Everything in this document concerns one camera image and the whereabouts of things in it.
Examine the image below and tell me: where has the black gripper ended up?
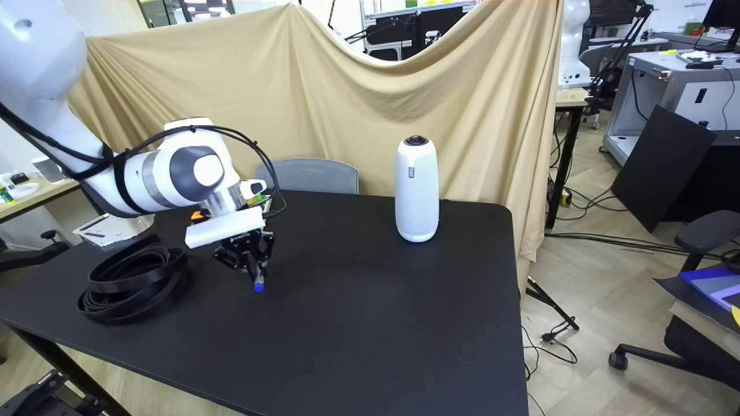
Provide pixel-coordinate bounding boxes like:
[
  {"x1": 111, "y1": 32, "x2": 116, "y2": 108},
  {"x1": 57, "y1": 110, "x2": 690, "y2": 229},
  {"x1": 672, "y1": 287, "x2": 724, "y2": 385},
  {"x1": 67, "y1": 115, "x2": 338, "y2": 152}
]
[{"x1": 212, "y1": 229, "x2": 277, "y2": 288}]

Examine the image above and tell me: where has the grey chair backrest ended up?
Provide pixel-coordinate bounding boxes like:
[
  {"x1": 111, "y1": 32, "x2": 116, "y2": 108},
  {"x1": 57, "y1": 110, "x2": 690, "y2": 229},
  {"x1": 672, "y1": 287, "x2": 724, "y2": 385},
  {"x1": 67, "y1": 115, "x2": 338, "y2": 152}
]
[{"x1": 257, "y1": 158, "x2": 363, "y2": 196}]

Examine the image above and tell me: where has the white flat box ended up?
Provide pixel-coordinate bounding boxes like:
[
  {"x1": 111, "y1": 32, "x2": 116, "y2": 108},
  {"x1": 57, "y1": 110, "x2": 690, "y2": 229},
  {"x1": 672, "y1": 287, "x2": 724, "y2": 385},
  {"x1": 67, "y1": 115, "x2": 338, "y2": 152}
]
[{"x1": 73, "y1": 210, "x2": 156, "y2": 249}]

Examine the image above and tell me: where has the white cylindrical conference speaker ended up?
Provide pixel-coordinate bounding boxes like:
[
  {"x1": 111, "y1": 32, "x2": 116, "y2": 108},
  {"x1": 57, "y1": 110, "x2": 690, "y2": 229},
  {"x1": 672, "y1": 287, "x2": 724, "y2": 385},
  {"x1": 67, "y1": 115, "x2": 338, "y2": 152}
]
[{"x1": 392, "y1": 134, "x2": 442, "y2": 245}]

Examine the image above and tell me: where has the beige cloth backdrop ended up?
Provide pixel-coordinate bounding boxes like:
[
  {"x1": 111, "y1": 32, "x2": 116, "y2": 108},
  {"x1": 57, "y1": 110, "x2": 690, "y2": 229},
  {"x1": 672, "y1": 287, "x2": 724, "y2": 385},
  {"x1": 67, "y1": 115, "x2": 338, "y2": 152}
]
[{"x1": 67, "y1": 0, "x2": 566, "y2": 269}]

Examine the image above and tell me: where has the black table leg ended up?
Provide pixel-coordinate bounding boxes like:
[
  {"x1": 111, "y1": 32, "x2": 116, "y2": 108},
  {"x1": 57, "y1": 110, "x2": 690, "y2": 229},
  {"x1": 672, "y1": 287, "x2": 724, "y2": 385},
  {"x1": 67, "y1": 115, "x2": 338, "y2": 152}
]
[{"x1": 10, "y1": 325, "x2": 133, "y2": 416}]

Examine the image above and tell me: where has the black chair armrest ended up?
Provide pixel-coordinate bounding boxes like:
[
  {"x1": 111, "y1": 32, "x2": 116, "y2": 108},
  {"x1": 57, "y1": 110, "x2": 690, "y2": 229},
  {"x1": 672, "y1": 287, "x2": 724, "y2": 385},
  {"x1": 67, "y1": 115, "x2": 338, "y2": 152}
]
[{"x1": 0, "y1": 229, "x2": 73, "y2": 273}]

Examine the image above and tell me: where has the light wooden side table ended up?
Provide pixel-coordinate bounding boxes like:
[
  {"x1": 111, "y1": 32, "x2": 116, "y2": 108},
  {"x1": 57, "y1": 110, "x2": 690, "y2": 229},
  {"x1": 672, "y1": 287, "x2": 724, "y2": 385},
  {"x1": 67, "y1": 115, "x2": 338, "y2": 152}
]
[{"x1": 0, "y1": 169, "x2": 78, "y2": 226}]

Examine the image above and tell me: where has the black equipment behind cloth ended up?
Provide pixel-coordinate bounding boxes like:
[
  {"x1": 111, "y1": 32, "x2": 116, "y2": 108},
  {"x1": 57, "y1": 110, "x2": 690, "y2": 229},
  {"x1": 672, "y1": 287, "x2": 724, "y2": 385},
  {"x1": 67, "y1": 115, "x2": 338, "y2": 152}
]
[{"x1": 345, "y1": 0, "x2": 476, "y2": 65}]

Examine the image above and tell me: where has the wooden desk with black leg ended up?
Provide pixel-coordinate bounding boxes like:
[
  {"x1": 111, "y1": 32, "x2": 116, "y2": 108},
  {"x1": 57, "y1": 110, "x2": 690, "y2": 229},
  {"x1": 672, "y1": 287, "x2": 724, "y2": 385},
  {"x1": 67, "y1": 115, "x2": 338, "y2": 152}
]
[{"x1": 544, "y1": 86, "x2": 595, "y2": 230}]

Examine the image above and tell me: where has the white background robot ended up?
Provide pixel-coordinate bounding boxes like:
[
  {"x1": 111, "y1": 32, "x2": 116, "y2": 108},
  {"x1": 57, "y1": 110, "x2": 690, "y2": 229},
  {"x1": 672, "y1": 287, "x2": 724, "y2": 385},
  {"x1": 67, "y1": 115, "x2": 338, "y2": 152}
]
[{"x1": 555, "y1": 0, "x2": 595, "y2": 87}]

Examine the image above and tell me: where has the black flat panel board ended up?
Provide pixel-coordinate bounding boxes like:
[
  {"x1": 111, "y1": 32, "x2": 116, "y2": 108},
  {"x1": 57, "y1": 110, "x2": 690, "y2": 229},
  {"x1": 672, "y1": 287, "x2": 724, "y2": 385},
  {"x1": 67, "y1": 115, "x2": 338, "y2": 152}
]
[{"x1": 611, "y1": 104, "x2": 716, "y2": 233}]

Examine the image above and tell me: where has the black office chair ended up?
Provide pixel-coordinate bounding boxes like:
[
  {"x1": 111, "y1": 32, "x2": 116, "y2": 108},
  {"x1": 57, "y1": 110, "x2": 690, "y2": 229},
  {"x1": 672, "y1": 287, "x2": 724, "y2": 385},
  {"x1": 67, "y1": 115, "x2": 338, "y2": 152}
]
[{"x1": 606, "y1": 208, "x2": 740, "y2": 391}]

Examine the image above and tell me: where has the white cabinet workstation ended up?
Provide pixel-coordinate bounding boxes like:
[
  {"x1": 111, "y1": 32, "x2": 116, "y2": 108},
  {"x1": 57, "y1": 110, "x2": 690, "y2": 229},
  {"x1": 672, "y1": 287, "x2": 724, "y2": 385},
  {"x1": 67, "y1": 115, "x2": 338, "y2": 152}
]
[{"x1": 599, "y1": 49, "x2": 740, "y2": 169}]

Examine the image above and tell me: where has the blue purple folder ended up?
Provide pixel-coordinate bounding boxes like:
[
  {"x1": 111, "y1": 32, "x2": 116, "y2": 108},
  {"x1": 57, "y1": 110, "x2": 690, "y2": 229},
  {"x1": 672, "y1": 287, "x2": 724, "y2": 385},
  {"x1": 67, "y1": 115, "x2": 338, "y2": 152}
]
[{"x1": 654, "y1": 263, "x2": 740, "y2": 331}]

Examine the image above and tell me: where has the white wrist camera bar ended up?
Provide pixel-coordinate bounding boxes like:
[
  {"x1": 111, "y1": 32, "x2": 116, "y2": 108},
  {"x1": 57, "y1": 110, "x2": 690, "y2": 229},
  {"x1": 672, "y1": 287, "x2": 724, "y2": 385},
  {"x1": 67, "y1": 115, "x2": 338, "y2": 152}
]
[{"x1": 183, "y1": 205, "x2": 265, "y2": 252}]

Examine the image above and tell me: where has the coiled black cable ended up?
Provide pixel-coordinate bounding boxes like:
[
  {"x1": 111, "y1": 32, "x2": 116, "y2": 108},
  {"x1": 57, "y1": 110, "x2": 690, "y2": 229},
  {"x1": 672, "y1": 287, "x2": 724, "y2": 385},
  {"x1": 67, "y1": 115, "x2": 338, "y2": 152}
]
[{"x1": 76, "y1": 233, "x2": 195, "y2": 325}]

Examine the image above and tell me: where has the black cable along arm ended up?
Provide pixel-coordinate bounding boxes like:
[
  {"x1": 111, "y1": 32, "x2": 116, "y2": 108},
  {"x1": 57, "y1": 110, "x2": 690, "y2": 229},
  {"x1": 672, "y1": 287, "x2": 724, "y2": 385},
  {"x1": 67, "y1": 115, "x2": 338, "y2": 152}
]
[{"x1": 0, "y1": 101, "x2": 279, "y2": 218}]

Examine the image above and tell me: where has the black floor cable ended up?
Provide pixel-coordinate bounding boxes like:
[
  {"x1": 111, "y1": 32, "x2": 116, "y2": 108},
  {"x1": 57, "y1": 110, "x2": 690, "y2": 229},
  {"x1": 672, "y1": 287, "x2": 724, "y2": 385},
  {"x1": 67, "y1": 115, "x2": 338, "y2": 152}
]
[{"x1": 523, "y1": 274, "x2": 583, "y2": 368}]

